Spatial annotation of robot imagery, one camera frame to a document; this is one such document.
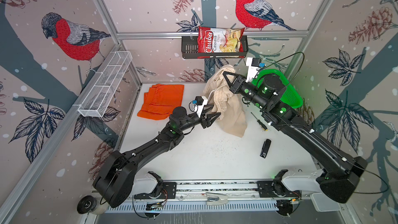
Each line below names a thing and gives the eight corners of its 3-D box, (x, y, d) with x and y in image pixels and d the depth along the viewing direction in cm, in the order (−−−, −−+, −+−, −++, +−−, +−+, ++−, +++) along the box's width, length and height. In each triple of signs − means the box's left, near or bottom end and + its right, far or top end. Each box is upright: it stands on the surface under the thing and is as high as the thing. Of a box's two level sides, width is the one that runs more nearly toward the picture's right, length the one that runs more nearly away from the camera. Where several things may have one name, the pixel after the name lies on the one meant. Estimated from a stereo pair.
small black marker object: (259, 155, 86) (261, 153, 83) (265, 140, 91) (266, 137, 89) (264, 159, 84) (266, 156, 82) (270, 143, 90) (272, 140, 88)
